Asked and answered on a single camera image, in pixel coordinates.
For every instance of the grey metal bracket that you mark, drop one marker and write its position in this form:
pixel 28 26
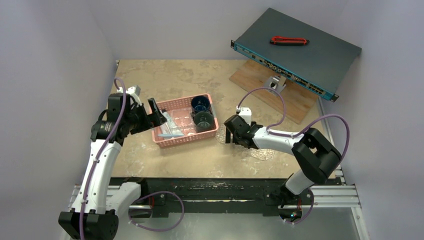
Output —
pixel 276 82

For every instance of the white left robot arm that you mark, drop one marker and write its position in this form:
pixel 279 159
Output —
pixel 95 214

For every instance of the dark green mug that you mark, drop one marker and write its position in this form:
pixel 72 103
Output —
pixel 203 121

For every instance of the pink perforated plastic basket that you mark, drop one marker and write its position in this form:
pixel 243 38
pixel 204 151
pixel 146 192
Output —
pixel 181 103

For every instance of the dark blue mug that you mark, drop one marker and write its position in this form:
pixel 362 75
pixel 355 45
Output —
pixel 200 103

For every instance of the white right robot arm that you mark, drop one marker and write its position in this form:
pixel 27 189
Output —
pixel 316 156

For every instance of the red black utility knife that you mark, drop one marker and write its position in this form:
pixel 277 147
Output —
pixel 288 41

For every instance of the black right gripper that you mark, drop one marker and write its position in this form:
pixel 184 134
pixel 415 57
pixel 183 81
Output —
pixel 232 129

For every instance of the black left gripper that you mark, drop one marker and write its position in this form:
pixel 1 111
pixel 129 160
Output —
pixel 154 119

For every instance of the teal network switch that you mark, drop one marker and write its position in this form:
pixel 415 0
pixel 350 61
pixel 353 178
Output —
pixel 319 66

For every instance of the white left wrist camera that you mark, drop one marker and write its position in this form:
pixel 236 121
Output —
pixel 134 92

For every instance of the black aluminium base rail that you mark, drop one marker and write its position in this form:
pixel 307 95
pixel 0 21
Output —
pixel 265 196

